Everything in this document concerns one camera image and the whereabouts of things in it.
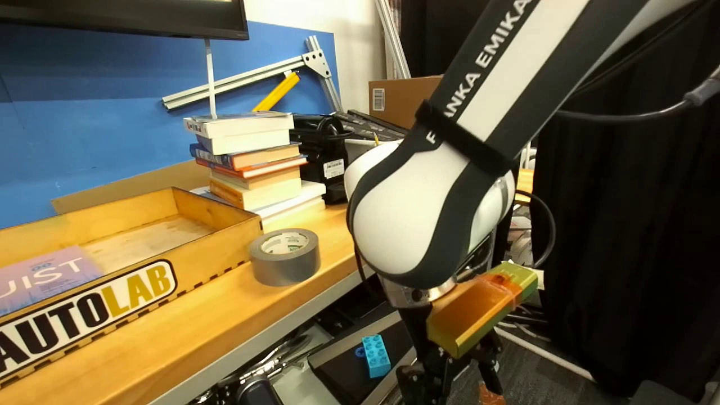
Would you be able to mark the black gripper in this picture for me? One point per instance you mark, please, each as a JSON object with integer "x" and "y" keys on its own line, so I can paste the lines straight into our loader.
{"x": 431, "y": 378}

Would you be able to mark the metal drawer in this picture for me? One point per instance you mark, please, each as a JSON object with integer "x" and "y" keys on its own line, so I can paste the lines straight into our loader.
{"x": 317, "y": 370}

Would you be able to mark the blue block object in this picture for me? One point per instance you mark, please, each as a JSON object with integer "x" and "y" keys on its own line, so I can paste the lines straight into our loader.
{"x": 375, "y": 355}

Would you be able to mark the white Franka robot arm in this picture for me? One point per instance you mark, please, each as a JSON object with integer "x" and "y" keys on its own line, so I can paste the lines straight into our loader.
{"x": 419, "y": 205}

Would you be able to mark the white plastic bin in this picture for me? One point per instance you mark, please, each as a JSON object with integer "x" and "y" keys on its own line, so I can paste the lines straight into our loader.
{"x": 366, "y": 132}

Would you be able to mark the black device with label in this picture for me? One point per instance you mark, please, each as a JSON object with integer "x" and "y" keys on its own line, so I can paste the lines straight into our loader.
{"x": 323, "y": 144}

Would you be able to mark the cardboard shipping box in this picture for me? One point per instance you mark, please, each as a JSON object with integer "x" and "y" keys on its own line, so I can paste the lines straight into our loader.
{"x": 396, "y": 100}

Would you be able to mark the stack of books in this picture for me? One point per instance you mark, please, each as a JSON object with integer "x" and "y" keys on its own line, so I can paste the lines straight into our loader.
{"x": 258, "y": 164}

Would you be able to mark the yellow bar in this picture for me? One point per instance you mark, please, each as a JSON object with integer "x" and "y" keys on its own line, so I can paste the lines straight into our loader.
{"x": 278, "y": 92}

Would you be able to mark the aluminium extrusion bar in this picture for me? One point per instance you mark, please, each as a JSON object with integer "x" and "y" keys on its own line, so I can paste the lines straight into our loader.
{"x": 311, "y": 59}

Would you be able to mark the wooden Autolab tray box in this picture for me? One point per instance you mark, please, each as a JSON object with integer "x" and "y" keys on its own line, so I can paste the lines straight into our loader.
{"x": 79, "y": 275}

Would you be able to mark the orange green wrist mount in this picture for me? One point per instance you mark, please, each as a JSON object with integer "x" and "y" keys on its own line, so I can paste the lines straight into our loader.
{"x": 465, "y": 316}

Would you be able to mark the grey duct tape roll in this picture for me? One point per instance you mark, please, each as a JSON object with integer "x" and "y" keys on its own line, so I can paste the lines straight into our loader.
{"x": 284, "y": 257}

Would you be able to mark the dark monitor frame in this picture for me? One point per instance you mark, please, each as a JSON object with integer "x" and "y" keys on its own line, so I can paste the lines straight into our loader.
{"x": 200, "y": 19}

